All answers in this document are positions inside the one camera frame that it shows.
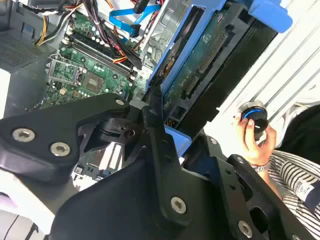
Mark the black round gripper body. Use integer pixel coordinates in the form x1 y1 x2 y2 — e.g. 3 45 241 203
48 158 227 240

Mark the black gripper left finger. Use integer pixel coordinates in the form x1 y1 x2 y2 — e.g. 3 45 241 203
0 81 195 228

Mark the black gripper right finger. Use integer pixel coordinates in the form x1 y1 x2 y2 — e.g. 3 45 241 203
196 134 315 240

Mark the round black blue-ring tool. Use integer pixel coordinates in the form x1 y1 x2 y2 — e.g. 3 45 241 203
237 99 270 144

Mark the hard disk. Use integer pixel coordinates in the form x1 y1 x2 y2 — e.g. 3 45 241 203
147 0 294 161

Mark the person bare hand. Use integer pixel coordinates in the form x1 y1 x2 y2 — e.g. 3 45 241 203
233 113 278 167

